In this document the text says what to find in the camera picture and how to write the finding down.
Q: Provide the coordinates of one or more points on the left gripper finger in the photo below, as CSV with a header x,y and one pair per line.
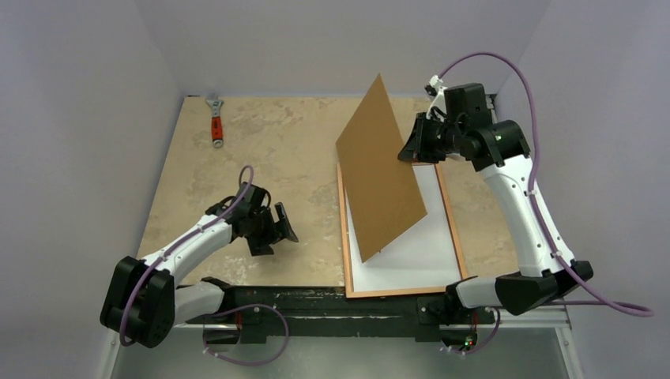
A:
x,y
283,224
259,247

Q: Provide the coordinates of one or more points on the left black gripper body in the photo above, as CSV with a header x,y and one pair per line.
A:
x,y
263,226

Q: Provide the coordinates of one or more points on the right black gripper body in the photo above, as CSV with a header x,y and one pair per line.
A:
x,y
422,140

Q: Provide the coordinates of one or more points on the brown cardboard backing board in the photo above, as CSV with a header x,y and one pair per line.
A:
x,y
383,194

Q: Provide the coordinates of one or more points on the copper wooden picture frame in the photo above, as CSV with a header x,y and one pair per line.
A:
x,y
455,235

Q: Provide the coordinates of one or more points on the plant photo print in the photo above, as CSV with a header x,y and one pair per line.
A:
x,y
413,251

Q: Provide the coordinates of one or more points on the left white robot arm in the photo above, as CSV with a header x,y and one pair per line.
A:
x,y
146,298

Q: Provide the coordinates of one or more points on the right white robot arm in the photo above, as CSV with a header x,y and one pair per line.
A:
x,y
547,269

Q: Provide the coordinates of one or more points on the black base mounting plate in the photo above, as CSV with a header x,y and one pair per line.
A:
x,y
327,312

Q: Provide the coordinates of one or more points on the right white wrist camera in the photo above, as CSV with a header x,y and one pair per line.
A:
x,y
435,90

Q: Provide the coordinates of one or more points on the red handled adjustable wrench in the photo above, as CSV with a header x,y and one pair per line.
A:
x,y
217,130

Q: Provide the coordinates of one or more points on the aluminium rail frame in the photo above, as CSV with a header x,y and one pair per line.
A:
x,y
461,342

